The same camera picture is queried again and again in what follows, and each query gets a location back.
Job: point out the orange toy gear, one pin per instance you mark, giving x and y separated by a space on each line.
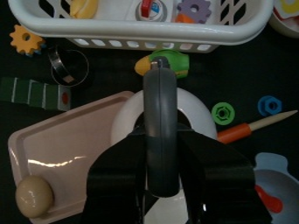
26 39

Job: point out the light blue toy pan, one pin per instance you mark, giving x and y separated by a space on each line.
277 178

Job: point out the orange toy block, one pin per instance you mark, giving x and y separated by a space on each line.
183 18

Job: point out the green striped toy box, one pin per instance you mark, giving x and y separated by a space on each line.
35 93

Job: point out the blue toy nut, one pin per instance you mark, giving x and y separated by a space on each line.
269 105

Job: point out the round metal cookie cutter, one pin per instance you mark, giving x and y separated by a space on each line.
66 68

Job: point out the pink plastic tray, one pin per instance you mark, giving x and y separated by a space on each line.
66 140

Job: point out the beige toy egg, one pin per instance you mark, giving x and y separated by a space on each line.
34 196

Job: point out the yellow toy banana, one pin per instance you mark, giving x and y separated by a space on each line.
83 8

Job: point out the green toy nut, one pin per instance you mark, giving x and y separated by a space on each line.
223 113

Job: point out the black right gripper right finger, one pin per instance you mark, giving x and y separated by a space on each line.
222 180

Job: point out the round toy can with label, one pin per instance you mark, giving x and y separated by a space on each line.
153 10

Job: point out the purple toy gear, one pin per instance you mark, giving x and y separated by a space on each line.
194 10

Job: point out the white plastic basket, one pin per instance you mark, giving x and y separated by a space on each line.
141 29

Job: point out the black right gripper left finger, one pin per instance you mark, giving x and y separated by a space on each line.
117 180

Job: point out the red toy sausage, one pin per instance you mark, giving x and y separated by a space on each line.
269 199

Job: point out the green and yellow toy corn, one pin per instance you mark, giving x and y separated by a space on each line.
177 62

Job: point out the white bowl with fried egg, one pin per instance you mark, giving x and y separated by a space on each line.
286 16

